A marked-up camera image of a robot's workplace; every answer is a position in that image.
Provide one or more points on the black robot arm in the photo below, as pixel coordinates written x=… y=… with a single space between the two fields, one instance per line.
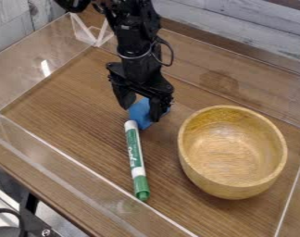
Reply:
x=145 y=53

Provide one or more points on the black metal table frame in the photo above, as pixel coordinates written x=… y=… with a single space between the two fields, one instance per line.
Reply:
x=35 y=227

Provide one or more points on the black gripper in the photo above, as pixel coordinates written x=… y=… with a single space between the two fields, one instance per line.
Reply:
x=137 y=76

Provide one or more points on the green white marker pen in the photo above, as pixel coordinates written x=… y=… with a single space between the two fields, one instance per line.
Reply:
x=135 y=161

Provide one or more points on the clear acrylic tray wall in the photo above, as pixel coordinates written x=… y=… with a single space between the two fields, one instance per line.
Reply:
x=62 y=136

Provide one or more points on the brown wooden bowl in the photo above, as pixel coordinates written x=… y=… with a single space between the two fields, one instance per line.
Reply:
x=232 y=150

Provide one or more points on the blue rectangular block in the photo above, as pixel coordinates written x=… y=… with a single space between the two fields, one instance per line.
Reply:
x=139 y=114

